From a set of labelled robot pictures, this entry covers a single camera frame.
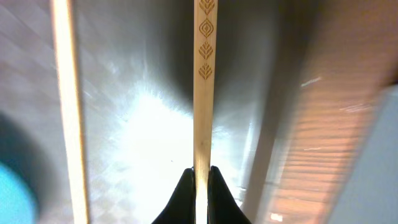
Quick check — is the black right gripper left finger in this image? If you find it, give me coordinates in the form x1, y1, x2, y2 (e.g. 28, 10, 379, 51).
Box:
152, 168, 196, 224

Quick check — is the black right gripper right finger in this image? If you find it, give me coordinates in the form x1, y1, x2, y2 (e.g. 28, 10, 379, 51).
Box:
208, 166, 251, 224

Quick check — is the light blue bowl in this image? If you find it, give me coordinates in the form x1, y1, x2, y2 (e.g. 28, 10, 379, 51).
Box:
1, 163, 39, 224

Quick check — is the wooden chopstick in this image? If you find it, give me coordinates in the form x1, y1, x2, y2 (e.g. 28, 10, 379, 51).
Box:
193, 0, 218, 224
50, 0, 90, 224

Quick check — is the grey dishwasher rack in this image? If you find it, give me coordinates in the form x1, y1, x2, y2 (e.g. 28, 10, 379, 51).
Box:
327, 85, 397, 224

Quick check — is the brown serving tray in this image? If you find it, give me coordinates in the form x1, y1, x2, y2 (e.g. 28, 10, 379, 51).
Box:
1, 1, 322, 223

